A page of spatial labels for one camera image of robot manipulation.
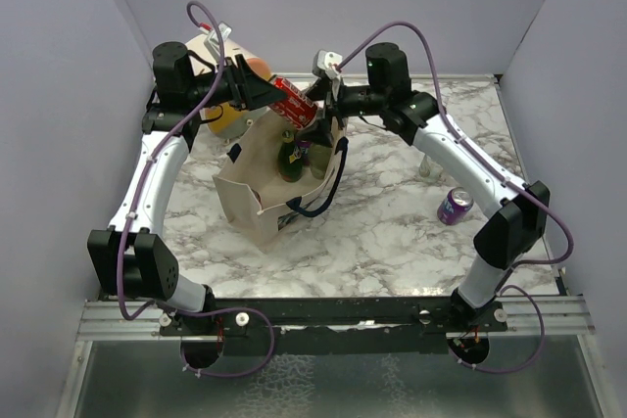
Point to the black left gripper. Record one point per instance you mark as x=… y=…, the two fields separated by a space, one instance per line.
x=249 y=92

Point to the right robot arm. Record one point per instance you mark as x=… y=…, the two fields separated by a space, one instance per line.
x=515 y=210

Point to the beige canvas tote bag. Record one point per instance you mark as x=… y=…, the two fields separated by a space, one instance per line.
x=251 y=163

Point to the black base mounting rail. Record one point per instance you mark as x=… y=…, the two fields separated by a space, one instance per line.
x=326 y=326

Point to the red cola can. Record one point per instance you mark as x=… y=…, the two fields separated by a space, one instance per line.
x=296 y=107
x=257 y=197

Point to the purple Fanta can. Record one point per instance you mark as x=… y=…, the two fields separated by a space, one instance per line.
x=304 y=147
x=455 y=206

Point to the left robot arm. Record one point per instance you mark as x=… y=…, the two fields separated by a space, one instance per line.
x=130 y=257

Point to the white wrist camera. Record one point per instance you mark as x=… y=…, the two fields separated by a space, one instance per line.
x=326 y=63
x=211 y=38

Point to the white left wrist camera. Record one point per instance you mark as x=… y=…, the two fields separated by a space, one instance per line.
x=211 y=38

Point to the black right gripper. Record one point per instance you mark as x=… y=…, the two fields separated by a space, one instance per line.
x=318 y=132

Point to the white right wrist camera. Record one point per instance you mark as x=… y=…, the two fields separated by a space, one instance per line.
x=326 y=63

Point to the green Perrier bottle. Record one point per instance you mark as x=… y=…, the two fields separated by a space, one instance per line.
x=289 y=160

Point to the white round drawer box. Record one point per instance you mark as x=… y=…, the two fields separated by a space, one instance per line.
x=226 y=122

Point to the clear Chang bottle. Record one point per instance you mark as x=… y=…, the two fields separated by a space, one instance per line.
x=429 y=171
x=319 y=158

